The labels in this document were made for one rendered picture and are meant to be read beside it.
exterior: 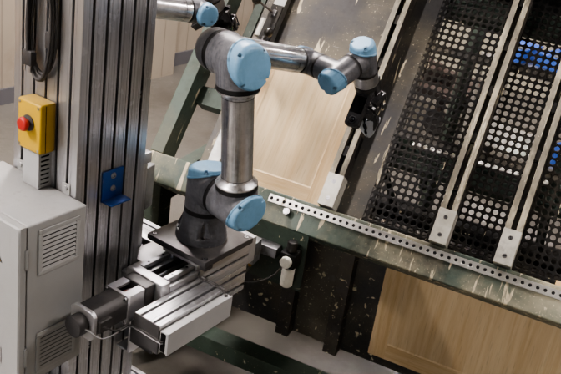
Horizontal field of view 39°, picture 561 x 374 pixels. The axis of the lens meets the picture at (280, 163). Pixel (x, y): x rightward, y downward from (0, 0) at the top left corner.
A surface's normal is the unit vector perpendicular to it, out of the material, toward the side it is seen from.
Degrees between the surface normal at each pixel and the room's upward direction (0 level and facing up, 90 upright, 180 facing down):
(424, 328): 90
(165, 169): 54
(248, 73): 82
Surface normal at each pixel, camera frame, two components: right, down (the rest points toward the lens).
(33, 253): 0.80, 0.33
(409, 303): -0.43, 0.30
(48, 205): 0.14, -0.91
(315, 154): -0.26, -0.29
